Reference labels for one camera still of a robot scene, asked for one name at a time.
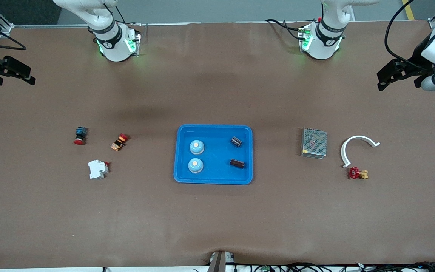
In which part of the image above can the blue plastic tray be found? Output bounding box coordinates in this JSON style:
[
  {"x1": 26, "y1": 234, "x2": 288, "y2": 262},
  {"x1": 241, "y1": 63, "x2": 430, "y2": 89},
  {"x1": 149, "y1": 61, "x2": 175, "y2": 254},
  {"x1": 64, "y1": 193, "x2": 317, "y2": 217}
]
[{"x1": 174, "y1": 124, "x2": 253, "y2": 185}]

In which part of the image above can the red handle brass valve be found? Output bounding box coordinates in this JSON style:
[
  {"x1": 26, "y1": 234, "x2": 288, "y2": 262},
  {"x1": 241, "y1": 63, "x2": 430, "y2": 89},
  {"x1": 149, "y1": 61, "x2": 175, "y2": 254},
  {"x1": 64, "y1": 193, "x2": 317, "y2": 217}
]
[{"x1": 349, "y1": 166, "x2": 369, "y2": 180}]

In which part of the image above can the black left arm base cable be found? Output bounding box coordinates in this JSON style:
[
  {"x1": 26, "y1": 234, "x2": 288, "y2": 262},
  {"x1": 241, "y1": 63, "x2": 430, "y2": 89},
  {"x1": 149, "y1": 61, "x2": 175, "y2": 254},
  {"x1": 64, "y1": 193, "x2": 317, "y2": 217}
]
[{"x1": 265, "y1": 18, "x2": 305, "y2": 40}]

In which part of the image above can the red orange selector switch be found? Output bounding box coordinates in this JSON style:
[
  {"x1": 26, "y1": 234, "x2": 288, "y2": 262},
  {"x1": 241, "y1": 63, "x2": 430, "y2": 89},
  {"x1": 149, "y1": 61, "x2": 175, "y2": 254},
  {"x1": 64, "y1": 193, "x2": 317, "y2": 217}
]
[{"x1": 111, "y1": 133, "x2": 129, "y2": 152}]

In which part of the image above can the blue bell with cream button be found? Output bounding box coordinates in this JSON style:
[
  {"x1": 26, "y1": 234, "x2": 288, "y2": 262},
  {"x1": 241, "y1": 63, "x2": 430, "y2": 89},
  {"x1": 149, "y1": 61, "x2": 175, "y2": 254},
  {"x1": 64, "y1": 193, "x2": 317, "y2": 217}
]
[
  {"x1": 189, "y1": 139, "x2": 205, "y2": 156},
  {"x1": 188, "y1": 158, "x2": 204, "y2": 174}
]

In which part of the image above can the metal mesh power supply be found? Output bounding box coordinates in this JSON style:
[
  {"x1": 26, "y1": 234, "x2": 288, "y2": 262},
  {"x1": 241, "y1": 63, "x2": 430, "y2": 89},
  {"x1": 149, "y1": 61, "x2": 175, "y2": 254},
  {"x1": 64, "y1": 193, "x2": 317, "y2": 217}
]
[{"x1": 301, "y1": 127, "x2": 328, "y2": 160}]

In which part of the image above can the white circuit breaker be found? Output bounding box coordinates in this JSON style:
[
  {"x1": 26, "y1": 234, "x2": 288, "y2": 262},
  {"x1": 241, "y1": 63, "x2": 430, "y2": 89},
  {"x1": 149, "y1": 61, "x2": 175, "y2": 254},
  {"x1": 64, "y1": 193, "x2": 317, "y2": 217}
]
[{"x1": 88, "y1": 159, "x2": 110, "y2": 180}]

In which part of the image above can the white curved plastic bracket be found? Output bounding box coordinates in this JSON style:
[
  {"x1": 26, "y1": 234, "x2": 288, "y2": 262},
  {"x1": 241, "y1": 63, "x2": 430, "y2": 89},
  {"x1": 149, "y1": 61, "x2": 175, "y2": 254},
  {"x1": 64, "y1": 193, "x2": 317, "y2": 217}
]
[{"x1": 340, "y1": 135, "x2": 381, "y2": 168}]

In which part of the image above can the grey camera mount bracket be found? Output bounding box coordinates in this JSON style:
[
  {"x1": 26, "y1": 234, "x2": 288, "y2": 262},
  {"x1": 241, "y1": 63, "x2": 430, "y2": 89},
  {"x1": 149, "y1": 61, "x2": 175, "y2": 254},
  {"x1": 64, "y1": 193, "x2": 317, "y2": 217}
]
[{"x1": 207, "y1": 250, "x2": 235, "y2": 272}]

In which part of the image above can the red emergency stop push button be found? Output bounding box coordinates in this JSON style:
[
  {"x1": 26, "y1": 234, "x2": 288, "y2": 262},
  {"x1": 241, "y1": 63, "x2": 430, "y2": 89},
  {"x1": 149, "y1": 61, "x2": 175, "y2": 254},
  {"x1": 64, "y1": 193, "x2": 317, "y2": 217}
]
[{"x1": 74, "y1": 127, "x2": 88, "y2": 145}]

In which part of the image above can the brown table cover mat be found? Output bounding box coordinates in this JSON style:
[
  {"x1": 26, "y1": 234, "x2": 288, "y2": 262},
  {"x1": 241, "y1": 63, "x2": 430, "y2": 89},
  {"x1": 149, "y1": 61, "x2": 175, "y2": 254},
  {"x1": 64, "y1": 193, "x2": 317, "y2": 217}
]
[{"x1": 0, "y1": 21, "x2": 435, "y2": 269}]

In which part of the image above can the black cable bundle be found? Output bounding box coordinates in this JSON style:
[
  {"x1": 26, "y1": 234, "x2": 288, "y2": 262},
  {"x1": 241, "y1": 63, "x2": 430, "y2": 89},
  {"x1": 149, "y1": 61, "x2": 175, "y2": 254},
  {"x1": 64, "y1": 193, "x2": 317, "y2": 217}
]
[{"x1": 235, "y1": 261, "x2": 435, "y2": 272}]

